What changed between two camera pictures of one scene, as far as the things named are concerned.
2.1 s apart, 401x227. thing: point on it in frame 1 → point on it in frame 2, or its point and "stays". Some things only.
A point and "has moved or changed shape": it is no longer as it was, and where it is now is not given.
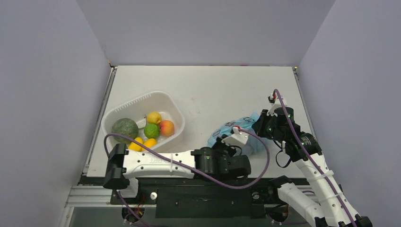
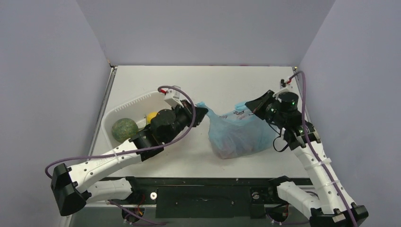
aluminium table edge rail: (310, 116) stays
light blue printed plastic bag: (254, 145) has moved or changed shape
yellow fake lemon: (154, 118) stays
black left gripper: (220, 144) → (187, 110)
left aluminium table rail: (110, 81) stays
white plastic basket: (138, 110) stays
